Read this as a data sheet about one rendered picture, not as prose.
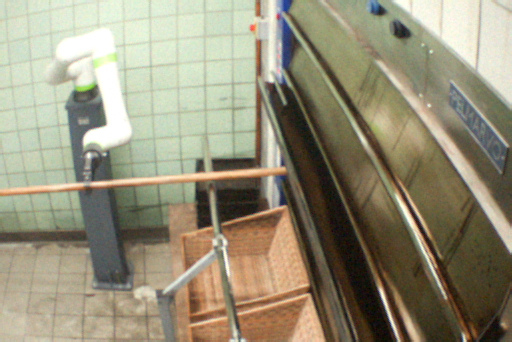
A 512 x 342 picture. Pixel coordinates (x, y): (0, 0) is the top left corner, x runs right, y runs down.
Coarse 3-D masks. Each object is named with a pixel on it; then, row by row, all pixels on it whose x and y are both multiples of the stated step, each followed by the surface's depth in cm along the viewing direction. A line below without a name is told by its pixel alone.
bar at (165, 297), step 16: (208, 144) 260; (208, 160) 248; (208, 192) 230; (224, 240) 205; (208, 256) 206; (224, 256) 198; (192, 272) 209; (224, 272) 191; (176, 288) 212; (224, 288) 185; (160, 304) 214; (240, 336) 166
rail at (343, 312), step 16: (272, 112) 223; (288, 144) 204; (288, 160) 196; (304, 192) 180; (304, 208) 175; (320, 240) 161; (320, 256) 157; (336, 288) 144; (336, 304) 140; (352, 336) 129
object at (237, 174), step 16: (160, 176) 231; (176, 176) 231; (192, 176) 232; (208, 176) 232; (224, 176) 233; (240, 176) 234; (256, 176) 235; (0, 192) 222; (16, 192) 223; (32, 192) 224; (48, 192) 225
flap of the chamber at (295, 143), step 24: (264, 96) 239; (288, 96) 244; (288, 120) 225; (312, 144) 212; (288, 168) 195; (312, 168) 198; (312, 192) 185; (336, 216) 176; (312, 240) 165; (336, 240) 166; (336, 264) 156; (360, 264) 158; (360, 288) 149; (336, 312) 140; (360, 312) 140; (360, 336) 132; (384, 336) 133
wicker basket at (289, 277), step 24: (264, 216) 280; (288, 216) 272; (192, 240) 282; (264, 240) 287; (288, 240) 266; (216, 264) 285; (240, 264) 285; (264, 264) 286; (288, 264) 261; (192, 288) 270; (216, 288) 270; (240, 288) 271; (264, 288) 271; (288, 288) 255; (192, 312) 256; (216, 312) 234; (240, 312) 236
